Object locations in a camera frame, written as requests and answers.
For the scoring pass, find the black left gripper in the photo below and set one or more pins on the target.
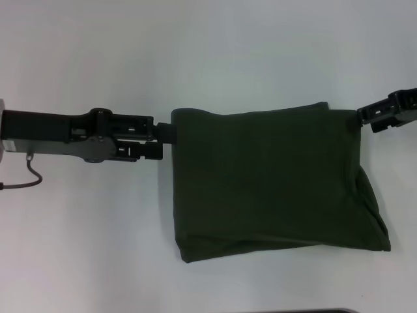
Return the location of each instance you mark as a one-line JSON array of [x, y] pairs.
[[49, 130]]

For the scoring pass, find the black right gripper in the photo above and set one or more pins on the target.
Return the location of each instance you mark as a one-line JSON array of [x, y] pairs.
[[407, 104]]

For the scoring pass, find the dark green FREE t-shirt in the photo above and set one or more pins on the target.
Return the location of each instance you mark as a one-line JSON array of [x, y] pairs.
[[267, 182]]

